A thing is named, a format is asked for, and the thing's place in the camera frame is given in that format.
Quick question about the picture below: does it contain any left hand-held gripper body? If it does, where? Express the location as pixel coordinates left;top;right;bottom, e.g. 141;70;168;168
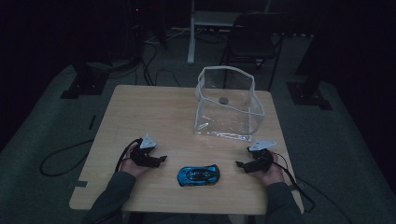
130;133;158;168

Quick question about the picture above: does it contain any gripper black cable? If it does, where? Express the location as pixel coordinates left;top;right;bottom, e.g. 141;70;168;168
114;138;142;174
273;151;353;224

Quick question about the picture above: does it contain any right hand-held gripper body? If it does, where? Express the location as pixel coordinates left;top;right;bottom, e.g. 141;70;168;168
247;140;277;173

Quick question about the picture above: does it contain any black folding chair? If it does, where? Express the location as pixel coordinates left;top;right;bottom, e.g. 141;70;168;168
218;11;286;91

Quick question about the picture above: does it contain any person's left hand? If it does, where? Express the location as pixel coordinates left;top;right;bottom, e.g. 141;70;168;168
120;151;152;178

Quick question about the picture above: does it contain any white desk frame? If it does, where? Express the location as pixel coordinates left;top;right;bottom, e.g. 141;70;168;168
186;0;273;65

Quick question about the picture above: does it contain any black floor cable loop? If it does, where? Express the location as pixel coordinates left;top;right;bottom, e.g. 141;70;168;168
39;139;94;177

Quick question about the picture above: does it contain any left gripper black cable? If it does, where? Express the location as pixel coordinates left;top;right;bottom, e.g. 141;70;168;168
114;138;142;174

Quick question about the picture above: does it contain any blue toy car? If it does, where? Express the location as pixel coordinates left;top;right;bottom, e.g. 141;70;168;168
177;163;221;188

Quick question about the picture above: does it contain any person's right hand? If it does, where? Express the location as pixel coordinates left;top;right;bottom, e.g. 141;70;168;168
253;150;286;187

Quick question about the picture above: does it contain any black floor cables bundle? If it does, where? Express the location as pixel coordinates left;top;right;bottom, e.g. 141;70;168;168
134;39;182;87

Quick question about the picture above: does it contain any clear plastic bag white trim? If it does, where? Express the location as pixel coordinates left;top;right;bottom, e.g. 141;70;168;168
193;65;266;143

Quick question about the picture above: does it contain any black stand base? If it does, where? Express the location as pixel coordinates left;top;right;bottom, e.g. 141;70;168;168
60;60;109;100
286;80;333;111

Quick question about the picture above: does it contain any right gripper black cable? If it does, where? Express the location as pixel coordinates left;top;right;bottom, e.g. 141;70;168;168
273;151;353;224

